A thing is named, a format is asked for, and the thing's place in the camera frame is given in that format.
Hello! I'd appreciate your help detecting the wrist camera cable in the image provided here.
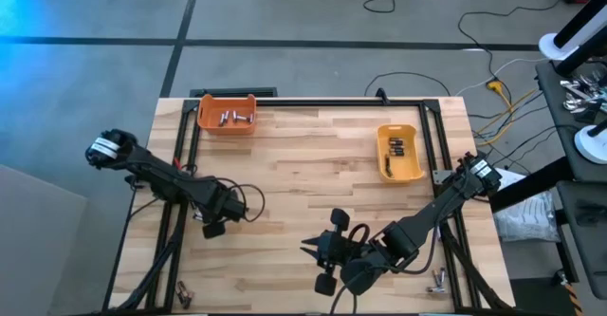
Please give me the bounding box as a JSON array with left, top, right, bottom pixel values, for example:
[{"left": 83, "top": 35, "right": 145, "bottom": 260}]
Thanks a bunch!
[
  {"left": 330, "top": 222, "right": 438, "bottom": 316},
  {"left": 215, "top": 177, "right": 266, "bottom": 224}
]

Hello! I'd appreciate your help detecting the black side table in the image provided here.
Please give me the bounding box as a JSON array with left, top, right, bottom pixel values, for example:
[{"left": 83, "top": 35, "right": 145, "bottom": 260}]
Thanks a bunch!
[{"left": 535, "top": 45, "right": 607, "bottom": 301}]

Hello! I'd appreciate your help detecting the orange plastic bin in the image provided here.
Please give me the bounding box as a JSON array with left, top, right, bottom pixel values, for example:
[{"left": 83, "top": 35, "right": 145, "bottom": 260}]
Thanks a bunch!
[{"left": 196, "top": 93, "right": 259, "bottom": 137}]

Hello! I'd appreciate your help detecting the black floor mat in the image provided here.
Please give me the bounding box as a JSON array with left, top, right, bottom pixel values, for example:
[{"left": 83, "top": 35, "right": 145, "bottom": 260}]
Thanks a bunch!
[{"left": 509, "top": 277, "right": 570, "bottom": 316}]

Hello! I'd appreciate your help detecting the clear plastic bag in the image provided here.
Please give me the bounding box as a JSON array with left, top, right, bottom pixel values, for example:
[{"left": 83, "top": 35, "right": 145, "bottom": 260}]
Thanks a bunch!
[{"left": 492, "top": 168, "right": 561, "bottom": 244}]

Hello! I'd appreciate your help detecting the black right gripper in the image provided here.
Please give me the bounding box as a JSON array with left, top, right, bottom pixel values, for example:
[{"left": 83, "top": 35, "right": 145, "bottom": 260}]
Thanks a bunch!
[{"left": 300, "top": 207, "right": 369, "bottom": 297}]

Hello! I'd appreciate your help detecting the silver cutlery piece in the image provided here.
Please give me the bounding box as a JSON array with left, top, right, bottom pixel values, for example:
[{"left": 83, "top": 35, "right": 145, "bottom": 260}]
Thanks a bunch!
[
  {"left": 559, "top": 79, "right": 589, "bottom": 95},
  {"left": 562, "top": 96, "right": 599, "bottom": 115}
]

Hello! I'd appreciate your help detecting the black lamp pole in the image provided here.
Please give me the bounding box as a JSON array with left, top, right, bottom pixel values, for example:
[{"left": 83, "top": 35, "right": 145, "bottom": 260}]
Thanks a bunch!
[{"left": 553, "top": 24, "right": 607, "bottom": 78}]

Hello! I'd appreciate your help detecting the grey board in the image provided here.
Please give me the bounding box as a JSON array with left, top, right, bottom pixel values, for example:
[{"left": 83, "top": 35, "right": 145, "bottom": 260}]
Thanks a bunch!
[{"left": 0, "top": 163, "right": 89, "bottom": 316}]

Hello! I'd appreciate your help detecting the white floor cable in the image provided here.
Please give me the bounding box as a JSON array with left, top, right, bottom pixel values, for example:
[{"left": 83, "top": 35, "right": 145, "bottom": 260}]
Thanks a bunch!
[{"left": 454, "top": 57, "right": 549, "bottom": 97}]

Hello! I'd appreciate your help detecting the yellow plastic bin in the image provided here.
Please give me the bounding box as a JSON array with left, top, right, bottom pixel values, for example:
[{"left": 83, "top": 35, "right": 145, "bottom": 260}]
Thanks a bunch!
[{"left": 376, "top": 122, "right": 427, "bottom": 185}]

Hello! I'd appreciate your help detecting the black diagonal support pole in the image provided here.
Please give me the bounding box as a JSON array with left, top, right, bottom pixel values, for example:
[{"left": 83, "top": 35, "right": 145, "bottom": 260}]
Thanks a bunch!
[{"left": 487, "top": 156, "right": 578, "bottom": 214}]

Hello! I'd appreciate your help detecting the black cable bundle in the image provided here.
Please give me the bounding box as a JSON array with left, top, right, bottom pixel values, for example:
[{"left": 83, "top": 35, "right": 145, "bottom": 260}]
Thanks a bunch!
[
  {"left": 443, "top": 232, "right": 512, "bottom": 312},
  {"left": 115, "top": 230, "right": 184, "bottom": 311}
]

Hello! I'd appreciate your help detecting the yellow floor cable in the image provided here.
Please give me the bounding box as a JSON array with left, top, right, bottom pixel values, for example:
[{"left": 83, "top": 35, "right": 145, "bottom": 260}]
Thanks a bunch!
[{"left": 473, "top": 87, "right": 542, "bottom": 147}]

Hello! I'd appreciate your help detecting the yellow black hazard tape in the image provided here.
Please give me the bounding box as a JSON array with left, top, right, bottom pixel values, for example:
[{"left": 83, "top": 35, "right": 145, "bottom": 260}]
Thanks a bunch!
[{"left": 558, "top": 269, "right": 585, "bottom": 316}]

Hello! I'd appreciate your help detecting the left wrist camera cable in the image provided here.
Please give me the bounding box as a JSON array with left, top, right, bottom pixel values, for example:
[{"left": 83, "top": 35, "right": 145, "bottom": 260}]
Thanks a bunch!
[{"left": 215, "top": 177, "right": 266, "bottom": 224}]

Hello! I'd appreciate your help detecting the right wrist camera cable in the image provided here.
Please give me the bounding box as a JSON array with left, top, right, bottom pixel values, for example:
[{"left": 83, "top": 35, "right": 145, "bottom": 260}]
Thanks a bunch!
[{"left": 330, "top": 222, "right": 438, "bottom": 316}]

